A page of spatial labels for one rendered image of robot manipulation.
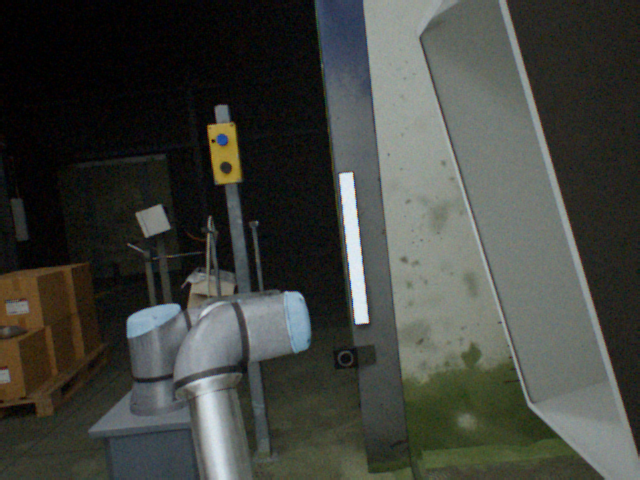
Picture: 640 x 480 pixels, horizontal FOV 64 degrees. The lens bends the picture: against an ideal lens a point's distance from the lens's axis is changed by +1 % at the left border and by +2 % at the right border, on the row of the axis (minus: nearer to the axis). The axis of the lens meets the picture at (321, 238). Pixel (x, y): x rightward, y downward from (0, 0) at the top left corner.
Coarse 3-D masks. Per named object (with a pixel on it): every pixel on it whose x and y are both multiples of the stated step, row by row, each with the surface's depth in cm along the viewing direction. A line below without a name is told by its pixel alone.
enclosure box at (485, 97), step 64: (448, 0) 131; (512, 0) 92; (576, 0) 92; (448, 64) 152; (512, 64) 152; (576, 64) 93; (448, 128) 153; (512, 128) 153; (576, 128) 94; (512, 192) 155; (576, 192) 95; (512, 256) 156; (576, 256) 97; (512, 320) 158; (576, 320) 158; (576, 384) 160; (576, 448) 131
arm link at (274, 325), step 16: (240, 304) 93; (256, 304) 93; (272, 304) 93; (288, 304) 94; (304, 304) 95; (192, 320) 145; (240, 320) 90; (256, 320) 90; (272, 320) 91; (288, 320) 92; (304, 320) 93; (240, 336) 89; (256, 336) 90; (272, 336) 91; (288, 336) 92; (304, 336) 94; (256, 352) 90; (272, 352) 92; (288, 352) 95
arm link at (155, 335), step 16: (176, 304) 148; (128, 320) 142; (144, 320) 139; (160, 320) 139; (176, 320) 143; (128, 336) 141; (144, 336) 139; (160, 336) 139; (176, 336) 141; (144, 352) 139; (160, 352) 139; (176, 352) 142; (144, 368) 139; (160, 368) 140
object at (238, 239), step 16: (224, 112) 225; (240, 192) 231; (240, 208) 229; (240, 224) 229; (240, 240) 230; (240, 256) 230; (240, 272) 231; (240, 288) 231; (256, 368) 234; (256, 384) 235; (256, 400) 235; (256, 416) 236; (256, 432) 236
